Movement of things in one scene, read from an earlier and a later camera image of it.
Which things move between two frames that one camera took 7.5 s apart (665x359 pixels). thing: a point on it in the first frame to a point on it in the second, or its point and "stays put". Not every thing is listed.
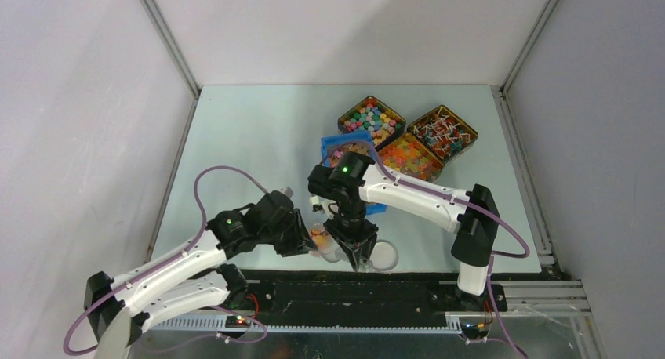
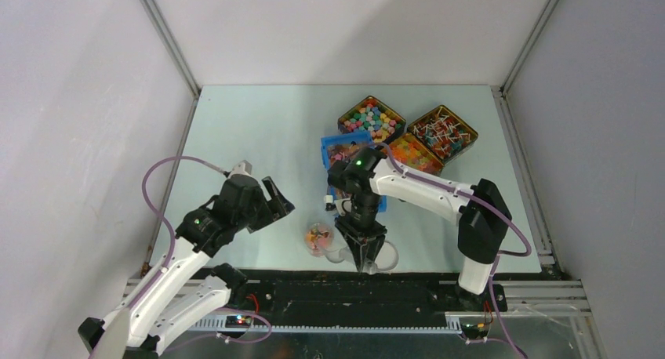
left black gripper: (300, 241) to (284, 205)
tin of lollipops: (446, 135) stays put
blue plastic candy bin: (333, 146) stays put
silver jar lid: (384, 255) stays put
